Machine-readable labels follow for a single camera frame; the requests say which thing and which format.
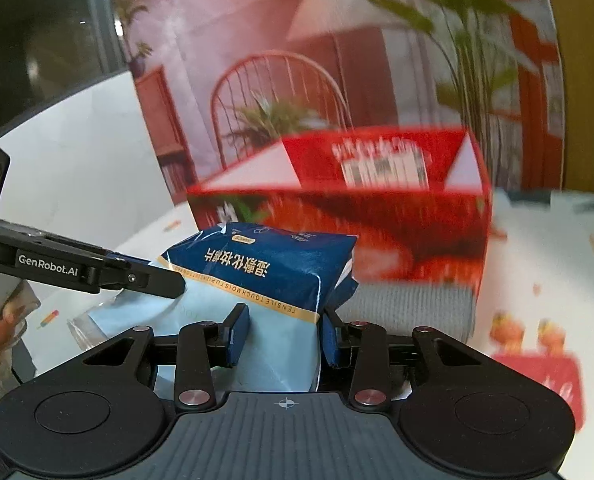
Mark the blue cotton pad package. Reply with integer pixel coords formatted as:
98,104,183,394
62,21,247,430
68,222,357,392

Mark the living room backdrop poster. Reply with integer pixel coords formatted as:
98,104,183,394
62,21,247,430
114,0,565,202

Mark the grey mesh cloth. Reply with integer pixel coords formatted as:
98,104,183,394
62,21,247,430
336,282,476,342

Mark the red strawberry cardboard box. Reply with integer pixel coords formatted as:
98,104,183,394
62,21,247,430
186,126,491,290

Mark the white barcode label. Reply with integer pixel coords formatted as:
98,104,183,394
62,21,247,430
340,152,428,188

